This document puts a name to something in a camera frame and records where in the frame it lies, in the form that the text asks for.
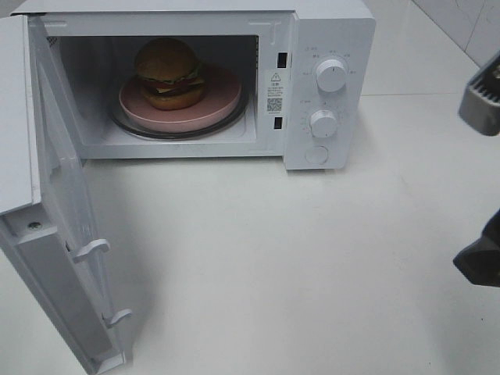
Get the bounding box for lower white timer knob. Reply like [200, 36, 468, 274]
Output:
[309, 109, 339, 138]

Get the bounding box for white warning label sticker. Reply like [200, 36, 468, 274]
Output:
[265, 70, 286, 114]

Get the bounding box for upper white control knob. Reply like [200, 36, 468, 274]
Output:
[314, 56, 348, 93]

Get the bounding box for burger with sesame-free bun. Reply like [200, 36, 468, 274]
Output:
[134, 37, 205, 111]

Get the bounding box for pink round plate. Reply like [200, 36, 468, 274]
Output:
[119, 65, 243, 133]

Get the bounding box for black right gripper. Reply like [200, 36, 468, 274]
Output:
[453, 212, 499, 288]

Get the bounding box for white microwave door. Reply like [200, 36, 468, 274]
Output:
[1, 15, 131, 374]

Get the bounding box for round door release button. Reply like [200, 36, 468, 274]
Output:
[305, 146, 329, 165]

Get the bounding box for white microwave oven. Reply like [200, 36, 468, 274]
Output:
[7, 1, 376, 170]

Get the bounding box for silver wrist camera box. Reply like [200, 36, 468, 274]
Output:
[459, 52, 499, 137]

